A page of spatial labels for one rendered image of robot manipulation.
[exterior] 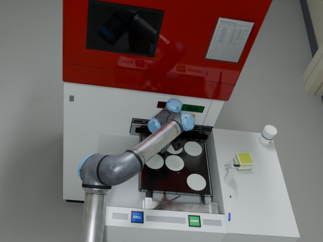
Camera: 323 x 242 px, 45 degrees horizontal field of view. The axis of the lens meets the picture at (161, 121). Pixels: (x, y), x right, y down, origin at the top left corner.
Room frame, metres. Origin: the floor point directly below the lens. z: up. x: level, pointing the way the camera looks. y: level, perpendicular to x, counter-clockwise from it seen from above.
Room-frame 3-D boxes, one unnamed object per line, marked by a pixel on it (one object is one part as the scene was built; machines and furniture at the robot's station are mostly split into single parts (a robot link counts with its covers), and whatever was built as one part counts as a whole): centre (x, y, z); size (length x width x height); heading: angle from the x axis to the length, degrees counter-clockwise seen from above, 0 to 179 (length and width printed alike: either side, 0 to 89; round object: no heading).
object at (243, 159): (1.32, -0.46, 1.00); 0.07 x 0.07 x 0.07; 22
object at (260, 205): (1.27, -0.52, 0.89); 0.62 x 0.35 x 0.14; 13
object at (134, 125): (1.48, -0.06, 0.89); 0.44 x 0.02 x 0.10; 103
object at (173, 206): (1.02, -0.20, 0.87); 0.36 x 0.08 x 0.03; 103
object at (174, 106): (1.32, -0.04, 1.21); 0.09 x 0.08 x 0.11; 155
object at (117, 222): (0.91, -0.14, 0.89); 0.55 x 0.09 x 0.14; 103
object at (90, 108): (1.45, 0.11, 1.02); 0.81 x 0.03 x 0.40; 103
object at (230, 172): (1.22, -0.39, 1.03); 0.06 x 0.04 x 0.13; 13
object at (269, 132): (1.55, -0.58, 1.01); 0.07 x 0.07 x 0.10
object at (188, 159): (1.28, -0.13, 0.90); 0.34 x 0.34 x 0.01; 13
